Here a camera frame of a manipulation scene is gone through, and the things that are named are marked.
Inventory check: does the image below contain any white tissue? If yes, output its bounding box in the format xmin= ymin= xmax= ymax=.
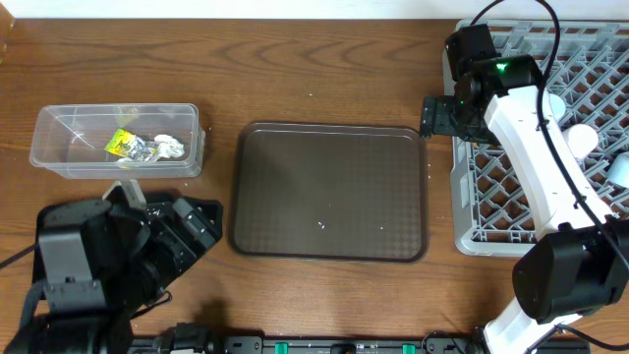
xmin=153 ymin=135 xmax=185 ymax=158

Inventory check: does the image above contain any light blue cup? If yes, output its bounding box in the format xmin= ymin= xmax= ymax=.
xmin=549 ymin=93 xmax=567 ymax=121

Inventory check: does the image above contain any green snack wrapper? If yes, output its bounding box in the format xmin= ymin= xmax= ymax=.
xmin=104 ymin=129 xmax=158 ymax=162

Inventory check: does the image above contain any white cup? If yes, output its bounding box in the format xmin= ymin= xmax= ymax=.
xmin=562 ymin=124 xmax=599 ymax=160

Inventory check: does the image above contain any light blue bowl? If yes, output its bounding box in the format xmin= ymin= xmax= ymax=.
xmin=607 ymin=151 xmax=629 ymax=189

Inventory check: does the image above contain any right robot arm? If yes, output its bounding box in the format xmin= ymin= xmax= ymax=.
xmin=421 ymin=49 xmax=628 ymax=353

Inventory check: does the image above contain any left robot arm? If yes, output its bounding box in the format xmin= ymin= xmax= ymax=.
xmin=6 ymin=180 xmax=223 ymax=353

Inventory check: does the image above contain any grey dishwasher rack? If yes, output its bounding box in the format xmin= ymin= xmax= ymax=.
xmin=450 ymin=22 xmax=628 ymax=258

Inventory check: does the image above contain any clear plastic bin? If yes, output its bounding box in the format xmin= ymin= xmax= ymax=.
xmin=29 ymin=103 xmax=205 ymax=179

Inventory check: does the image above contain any brown serving tray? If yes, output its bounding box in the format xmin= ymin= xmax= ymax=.
xmin=228 ymin=122 xmax=429 ymax=264

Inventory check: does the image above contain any black tray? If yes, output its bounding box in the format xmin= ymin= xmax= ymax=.
xmin=32 ymin=198 xmax=131 ymax=310

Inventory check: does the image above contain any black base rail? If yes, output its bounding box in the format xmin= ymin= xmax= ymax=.
xmin=130 ymin=333 xmax=591 ymax=354

